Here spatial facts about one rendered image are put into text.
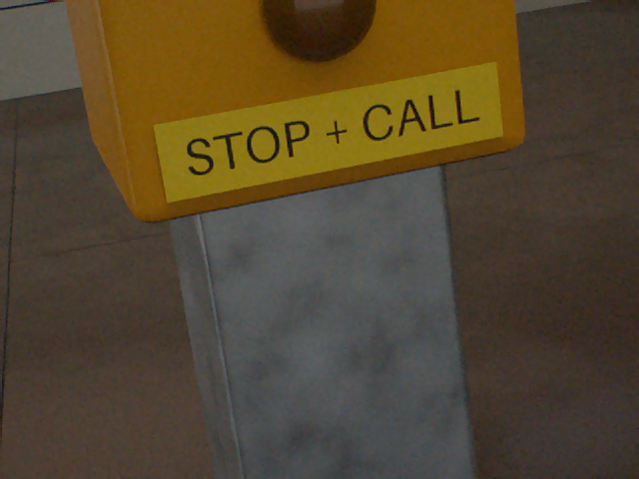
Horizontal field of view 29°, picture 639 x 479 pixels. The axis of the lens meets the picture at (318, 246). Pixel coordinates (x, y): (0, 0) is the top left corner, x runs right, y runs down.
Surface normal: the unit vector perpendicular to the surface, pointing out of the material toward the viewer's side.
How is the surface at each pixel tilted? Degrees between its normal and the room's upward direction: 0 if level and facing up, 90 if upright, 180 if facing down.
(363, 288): 90
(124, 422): 0
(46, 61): 90
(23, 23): 90
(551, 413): 0
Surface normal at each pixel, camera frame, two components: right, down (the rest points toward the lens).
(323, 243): 0.26, 0.26
